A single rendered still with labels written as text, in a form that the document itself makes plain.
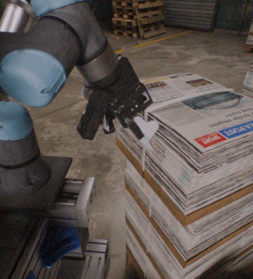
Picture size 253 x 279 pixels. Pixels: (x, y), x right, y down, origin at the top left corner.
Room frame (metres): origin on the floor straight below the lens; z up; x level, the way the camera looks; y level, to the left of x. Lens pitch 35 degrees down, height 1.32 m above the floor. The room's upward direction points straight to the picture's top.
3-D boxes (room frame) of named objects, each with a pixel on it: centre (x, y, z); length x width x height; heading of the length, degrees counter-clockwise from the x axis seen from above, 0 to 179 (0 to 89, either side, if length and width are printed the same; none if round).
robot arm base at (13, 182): (0.52, 0.31, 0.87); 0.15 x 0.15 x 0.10
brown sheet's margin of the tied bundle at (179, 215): (0.46, -0.22, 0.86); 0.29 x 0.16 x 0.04; 117
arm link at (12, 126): (0.52, 0.32, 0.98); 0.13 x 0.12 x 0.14; 58
